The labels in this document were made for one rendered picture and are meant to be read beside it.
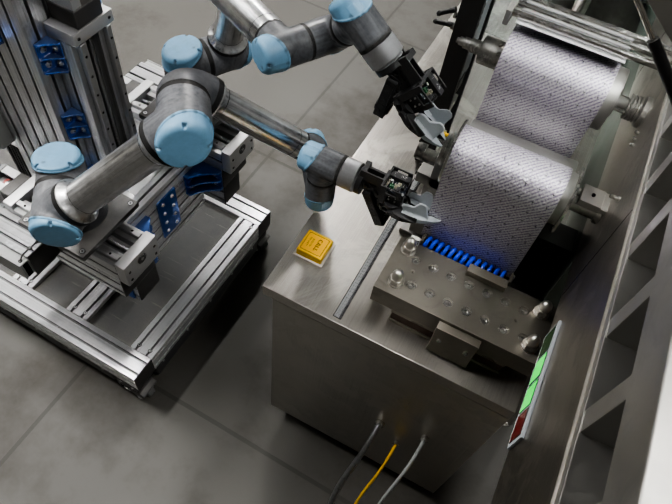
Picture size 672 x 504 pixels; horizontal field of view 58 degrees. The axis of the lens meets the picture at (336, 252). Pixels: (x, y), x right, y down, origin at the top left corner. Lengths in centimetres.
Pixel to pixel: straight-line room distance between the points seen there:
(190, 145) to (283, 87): 208
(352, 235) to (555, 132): 55
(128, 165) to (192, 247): 107
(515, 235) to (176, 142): 74
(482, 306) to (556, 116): 45
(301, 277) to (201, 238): 98
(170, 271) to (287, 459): 81
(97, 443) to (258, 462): 56
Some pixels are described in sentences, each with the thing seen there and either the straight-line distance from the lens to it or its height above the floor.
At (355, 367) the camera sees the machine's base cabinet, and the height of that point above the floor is 72.
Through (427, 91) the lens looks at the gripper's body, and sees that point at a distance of 124.
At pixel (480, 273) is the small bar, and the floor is 105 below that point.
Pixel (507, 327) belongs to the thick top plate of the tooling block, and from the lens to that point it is 138.
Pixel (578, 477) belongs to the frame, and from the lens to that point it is 83.
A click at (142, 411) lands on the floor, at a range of 235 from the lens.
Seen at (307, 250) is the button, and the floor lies 92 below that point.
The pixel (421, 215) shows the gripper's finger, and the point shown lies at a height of 111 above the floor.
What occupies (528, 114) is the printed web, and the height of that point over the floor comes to 127.
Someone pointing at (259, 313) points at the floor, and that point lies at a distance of 247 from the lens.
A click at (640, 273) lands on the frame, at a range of 101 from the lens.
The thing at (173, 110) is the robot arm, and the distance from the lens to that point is 128.
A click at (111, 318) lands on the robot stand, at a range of 229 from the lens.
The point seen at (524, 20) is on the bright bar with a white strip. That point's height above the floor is 144.
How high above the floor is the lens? 218
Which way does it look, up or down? 56 degrees down
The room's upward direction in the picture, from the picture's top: 10 degrees clockwise
